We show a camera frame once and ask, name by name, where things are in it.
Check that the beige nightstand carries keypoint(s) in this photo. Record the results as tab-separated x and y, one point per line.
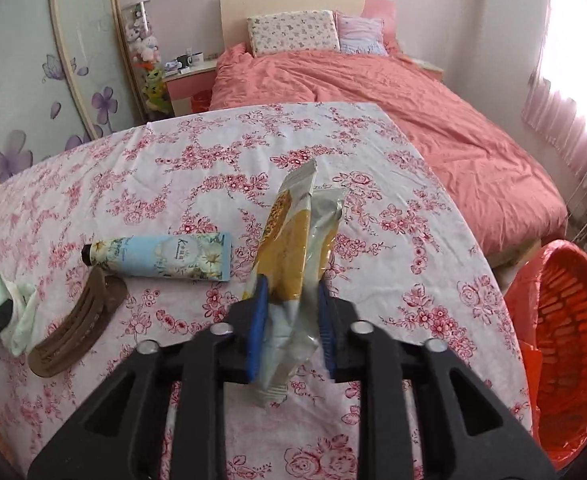
431	65

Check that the pink curtain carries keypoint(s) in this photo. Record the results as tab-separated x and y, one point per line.
568	115

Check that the beige headboard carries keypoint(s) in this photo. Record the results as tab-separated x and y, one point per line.
238	10

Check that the pink and white nightstand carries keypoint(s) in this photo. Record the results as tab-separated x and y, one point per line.
188	87

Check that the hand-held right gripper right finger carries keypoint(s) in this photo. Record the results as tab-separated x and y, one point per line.
326	337

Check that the pink striped pillow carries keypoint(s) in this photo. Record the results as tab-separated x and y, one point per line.
361	35

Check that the small red basket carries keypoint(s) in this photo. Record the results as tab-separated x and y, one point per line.
202	102

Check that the wardrobe with flower print doors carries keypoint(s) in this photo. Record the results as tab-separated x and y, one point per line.
33	60

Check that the clear tube of plush toys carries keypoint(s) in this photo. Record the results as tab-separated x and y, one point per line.
146	50

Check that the yellow and silver snack wrapper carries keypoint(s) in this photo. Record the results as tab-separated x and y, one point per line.
288	250

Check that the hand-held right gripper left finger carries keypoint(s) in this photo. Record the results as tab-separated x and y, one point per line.
256	332

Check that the light blue hand cream tube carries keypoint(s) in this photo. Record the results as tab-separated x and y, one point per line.
173	257

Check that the pink floral tablecloth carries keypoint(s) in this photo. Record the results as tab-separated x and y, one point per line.
173	170

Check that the floral pillow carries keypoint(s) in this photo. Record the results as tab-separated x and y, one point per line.
293	32

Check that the light green sock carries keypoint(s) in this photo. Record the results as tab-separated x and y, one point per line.
23	320

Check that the black mug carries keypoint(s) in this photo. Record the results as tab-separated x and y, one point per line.
184	61

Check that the brown hair clip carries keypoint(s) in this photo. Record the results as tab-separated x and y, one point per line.
78	325

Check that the white mug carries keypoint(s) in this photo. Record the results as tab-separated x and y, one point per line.
196	58

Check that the orange plastic basket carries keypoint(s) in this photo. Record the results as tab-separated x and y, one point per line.
573	320

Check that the pink duvet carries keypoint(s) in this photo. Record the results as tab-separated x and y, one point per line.
398	105

